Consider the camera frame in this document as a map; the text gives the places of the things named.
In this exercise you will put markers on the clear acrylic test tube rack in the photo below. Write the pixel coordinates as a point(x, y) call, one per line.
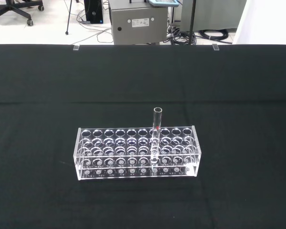
point(114, 164)

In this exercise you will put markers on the grey metal cabinet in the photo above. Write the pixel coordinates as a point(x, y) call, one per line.
point(138, 33)

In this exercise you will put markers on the black bench cloth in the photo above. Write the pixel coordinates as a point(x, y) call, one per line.
point(62, 95)

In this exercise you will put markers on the small clear cloth clip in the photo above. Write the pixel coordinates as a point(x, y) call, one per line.
point(76, 47)
point(215, 47)

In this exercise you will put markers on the black upright pole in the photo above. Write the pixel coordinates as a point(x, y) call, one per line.
point(192, 21)

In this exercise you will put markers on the black computer tower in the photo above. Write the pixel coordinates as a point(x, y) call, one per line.
point(95, 12)

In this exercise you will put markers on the blue tray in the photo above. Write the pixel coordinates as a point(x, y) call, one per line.
point(163, 3)

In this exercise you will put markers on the thin black tripod leg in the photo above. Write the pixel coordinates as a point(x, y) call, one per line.
point(68, 19)

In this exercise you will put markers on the grey panel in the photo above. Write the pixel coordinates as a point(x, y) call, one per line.
point(217, 14)

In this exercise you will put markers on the pale white board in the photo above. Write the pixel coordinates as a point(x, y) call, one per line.
point(267, 21)

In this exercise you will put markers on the black office chair base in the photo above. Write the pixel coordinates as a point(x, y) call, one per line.
point(14, 9)

